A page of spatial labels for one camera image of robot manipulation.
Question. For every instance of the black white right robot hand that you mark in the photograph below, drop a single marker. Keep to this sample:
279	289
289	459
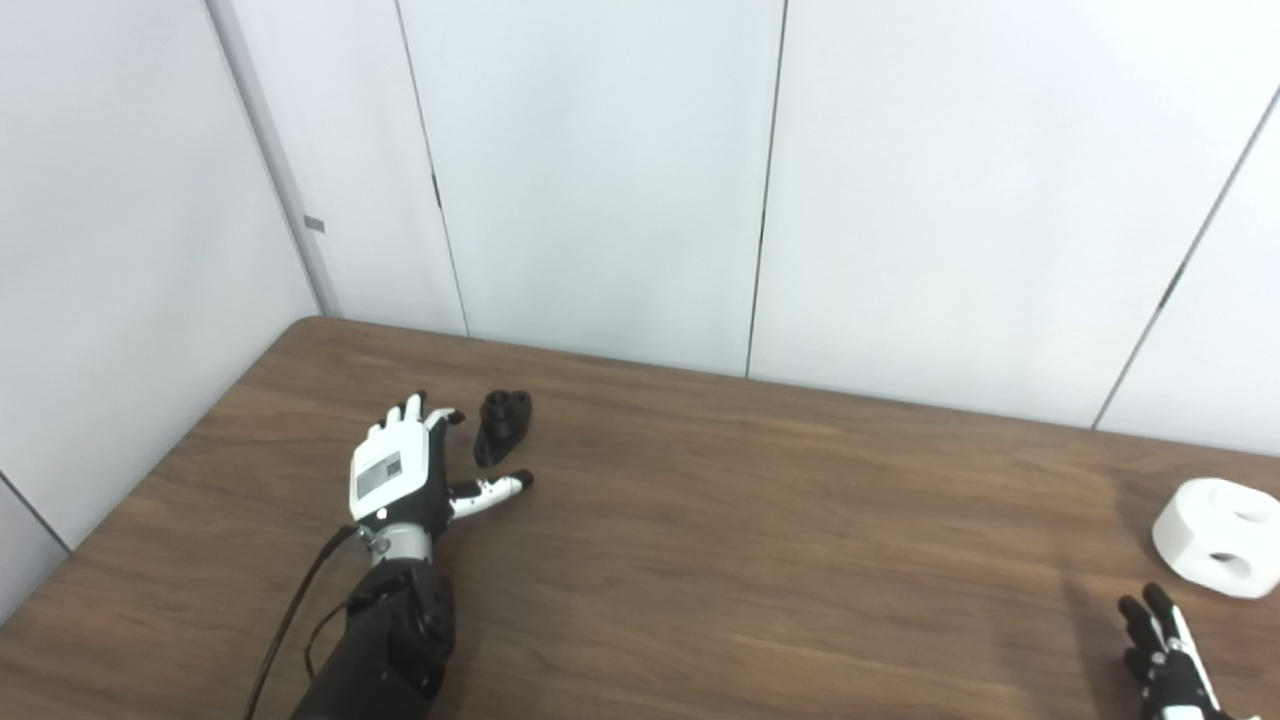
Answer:
1175	680

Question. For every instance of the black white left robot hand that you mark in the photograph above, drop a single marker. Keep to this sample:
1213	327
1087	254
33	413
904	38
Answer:
390	470

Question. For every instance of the black plastic holder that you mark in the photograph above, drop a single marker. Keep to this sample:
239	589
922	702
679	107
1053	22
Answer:
500	425

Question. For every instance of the round white plastic piece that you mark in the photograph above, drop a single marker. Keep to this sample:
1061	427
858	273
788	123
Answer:
1195	520

